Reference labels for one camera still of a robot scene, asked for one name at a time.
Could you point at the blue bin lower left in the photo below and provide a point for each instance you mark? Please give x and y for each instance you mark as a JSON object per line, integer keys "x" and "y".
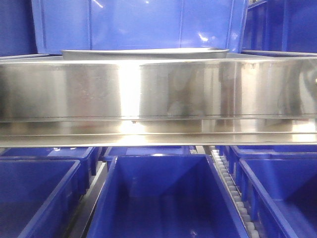
{"x": 37, "y": 197}

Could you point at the blue crate upper left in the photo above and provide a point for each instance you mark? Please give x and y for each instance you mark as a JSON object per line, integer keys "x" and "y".
{"x": 17, "y": 34}

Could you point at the blue bin rear centre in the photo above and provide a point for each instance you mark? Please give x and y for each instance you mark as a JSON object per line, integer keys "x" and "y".
{"x": 112, "y": 152}

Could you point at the grey metal divider rail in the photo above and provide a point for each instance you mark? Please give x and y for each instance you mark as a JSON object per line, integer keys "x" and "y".
{"x": 80, "y": 222}

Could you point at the silver metal tray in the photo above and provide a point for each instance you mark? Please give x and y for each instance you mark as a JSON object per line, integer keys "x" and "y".
{"x": 146, "y": 54}

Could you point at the blue bin rear right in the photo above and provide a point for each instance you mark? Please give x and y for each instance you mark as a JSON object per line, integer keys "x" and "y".
{"x": 234, "y": 153}

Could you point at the blue bin rear left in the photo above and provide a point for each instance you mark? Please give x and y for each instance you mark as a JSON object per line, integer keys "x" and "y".
{"x": 88, "y": 157}

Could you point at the blue crate upper right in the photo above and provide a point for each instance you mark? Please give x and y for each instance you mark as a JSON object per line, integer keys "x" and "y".
{"x": 281, "y": 25}

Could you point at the white roller conveyor track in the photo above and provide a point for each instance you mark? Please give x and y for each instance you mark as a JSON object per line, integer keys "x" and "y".
{"x": 233, "y": 192}

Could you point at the blue bin lower right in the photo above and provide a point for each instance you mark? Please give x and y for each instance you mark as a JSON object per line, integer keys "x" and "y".
{"x": 281, "y": 196}

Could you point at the blue bin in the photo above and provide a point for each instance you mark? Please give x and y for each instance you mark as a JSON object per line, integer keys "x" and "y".
{"x": 88, "y": 157}
{"x": 281, "y": 196}
{"x": 176, "y": 196}
{"x": 112, "y": 152}
{"x": 37, "y": 197}
{"x": 234, "y": 153}

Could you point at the large blue crate upper centre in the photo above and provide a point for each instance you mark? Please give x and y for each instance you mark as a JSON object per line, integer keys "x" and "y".
{"x": 138, "y": 24}

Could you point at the blue bin lower centre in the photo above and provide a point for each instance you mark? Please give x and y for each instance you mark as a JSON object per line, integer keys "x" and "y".
{"x": 176, "y": 196}

